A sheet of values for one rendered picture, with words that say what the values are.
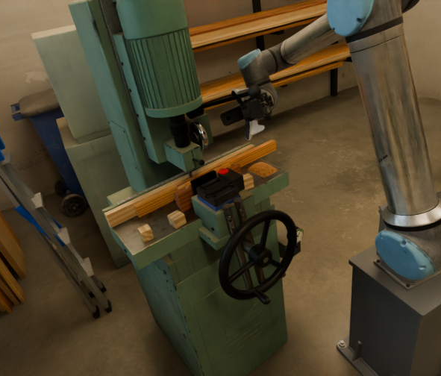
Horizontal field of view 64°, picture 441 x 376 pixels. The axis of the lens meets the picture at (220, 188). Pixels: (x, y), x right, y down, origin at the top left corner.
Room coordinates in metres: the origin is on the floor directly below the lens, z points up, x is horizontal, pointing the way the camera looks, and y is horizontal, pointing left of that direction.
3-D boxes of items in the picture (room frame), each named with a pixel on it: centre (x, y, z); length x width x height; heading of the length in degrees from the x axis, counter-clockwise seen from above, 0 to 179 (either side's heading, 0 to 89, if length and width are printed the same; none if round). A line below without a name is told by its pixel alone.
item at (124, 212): (1.07, 0.11, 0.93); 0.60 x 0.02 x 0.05; 120
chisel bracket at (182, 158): (1.08, 0.10, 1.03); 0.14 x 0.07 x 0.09; 30
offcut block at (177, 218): (0.87, 0.15, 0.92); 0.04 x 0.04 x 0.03; 34
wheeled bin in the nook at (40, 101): (2.79, 1.12, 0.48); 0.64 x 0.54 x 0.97; 114
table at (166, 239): (0.96, 0.04, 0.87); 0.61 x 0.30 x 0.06; 120
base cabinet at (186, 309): (1.16, 0.15, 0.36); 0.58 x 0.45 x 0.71; 30
